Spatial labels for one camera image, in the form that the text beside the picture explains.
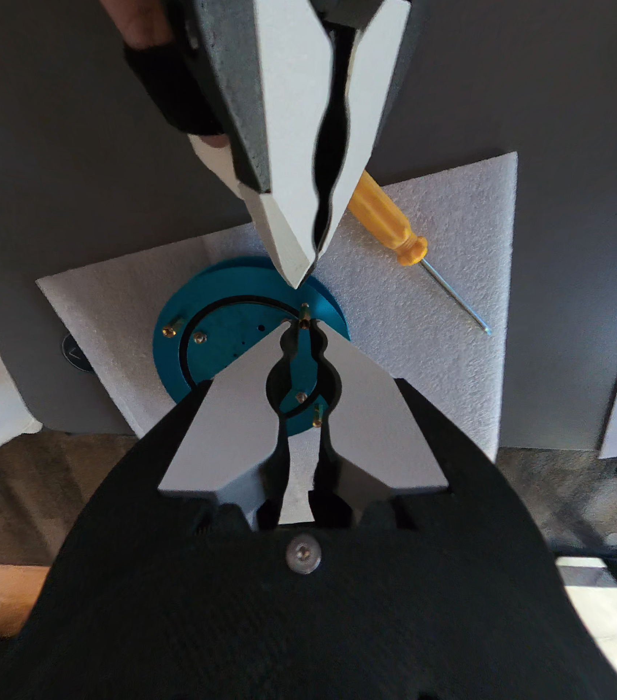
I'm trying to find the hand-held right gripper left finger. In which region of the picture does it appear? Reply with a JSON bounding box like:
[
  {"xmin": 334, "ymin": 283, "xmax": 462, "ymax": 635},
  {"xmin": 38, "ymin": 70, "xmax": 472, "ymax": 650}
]
[{"xmin": 158, "ymin": 320, "xmax": 293, "ymax": 531}]

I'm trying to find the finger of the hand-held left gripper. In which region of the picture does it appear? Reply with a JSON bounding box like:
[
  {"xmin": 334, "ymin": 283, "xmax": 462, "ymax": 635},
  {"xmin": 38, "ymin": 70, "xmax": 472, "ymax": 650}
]
[
  {"xmin": 240, "ymin": 0, "xmax": 336, "ymax": 289},
  {"xmin": 313, "ymin": 0, "xmax": 413, "ymax": 264}
]

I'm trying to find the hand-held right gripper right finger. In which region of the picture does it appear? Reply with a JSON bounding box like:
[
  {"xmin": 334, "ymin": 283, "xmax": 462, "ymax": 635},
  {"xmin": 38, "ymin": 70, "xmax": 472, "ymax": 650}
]
[{"xmin": 308, "ymin": 319, "xmax": 450, "ymax": 528}]

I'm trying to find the blue round metal turntable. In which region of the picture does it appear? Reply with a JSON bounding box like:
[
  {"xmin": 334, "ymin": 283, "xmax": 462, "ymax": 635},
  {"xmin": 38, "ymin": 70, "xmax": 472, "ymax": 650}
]
[{"xmin": 152, "ymin": 256, "xmax": 351, "ymax": 435}]

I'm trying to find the black round desk badge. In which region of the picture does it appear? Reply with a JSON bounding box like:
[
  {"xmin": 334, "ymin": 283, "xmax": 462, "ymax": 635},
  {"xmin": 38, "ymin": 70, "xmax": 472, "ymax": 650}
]
[{"xmin": 61, "ymin": 334, "xmax": 96, "ymax": 374}]

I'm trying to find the dark grey desk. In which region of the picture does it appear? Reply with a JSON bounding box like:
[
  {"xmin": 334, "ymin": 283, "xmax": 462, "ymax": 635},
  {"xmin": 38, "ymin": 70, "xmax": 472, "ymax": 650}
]
[{"xmin": 0, "ymin": 0, "xmax": 617, "ymax": 457}]

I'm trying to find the person's left hand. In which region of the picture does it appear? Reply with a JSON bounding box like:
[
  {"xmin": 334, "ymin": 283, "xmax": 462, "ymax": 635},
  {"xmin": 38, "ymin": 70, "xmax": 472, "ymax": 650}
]
[{"xmin": 99, "ymin": 0, "xmax": 173, "ymax": 51}]

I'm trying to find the white foam sheet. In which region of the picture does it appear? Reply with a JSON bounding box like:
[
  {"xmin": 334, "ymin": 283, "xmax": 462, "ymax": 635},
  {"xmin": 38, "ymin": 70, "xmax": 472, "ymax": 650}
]
[{"xmin": 36, "ymin": 152, "xmax": 518, "ymax": 463}]

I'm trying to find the yellow handled screwdriver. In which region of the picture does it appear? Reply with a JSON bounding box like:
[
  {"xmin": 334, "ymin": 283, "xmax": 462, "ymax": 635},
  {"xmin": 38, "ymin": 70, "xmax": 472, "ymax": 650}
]
[{"xmin": 347, "ymin": 170, "xmax": 494, "ymax": 335}]

